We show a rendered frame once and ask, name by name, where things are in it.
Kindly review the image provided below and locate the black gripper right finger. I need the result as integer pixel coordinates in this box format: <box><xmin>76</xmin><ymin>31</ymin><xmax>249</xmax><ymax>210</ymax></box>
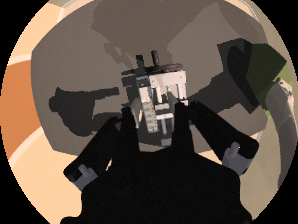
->
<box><xmin>166</xmin><ymin>91</ymin><xmax>259</xmax><ymax>194</ymax></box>

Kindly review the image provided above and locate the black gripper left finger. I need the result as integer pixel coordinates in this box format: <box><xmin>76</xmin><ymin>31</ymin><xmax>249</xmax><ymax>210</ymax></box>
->
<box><xmin>63</xmin><ymin>97</ymin><xmax>143</xmax><ymax>197</ymax></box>

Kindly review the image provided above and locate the grey bench vise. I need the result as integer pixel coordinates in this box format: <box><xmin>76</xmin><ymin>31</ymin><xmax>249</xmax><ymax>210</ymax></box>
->
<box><xmin>136</xmin><ymin>50</ymin><xmax>188</xmax><ymax>146</ymax></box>

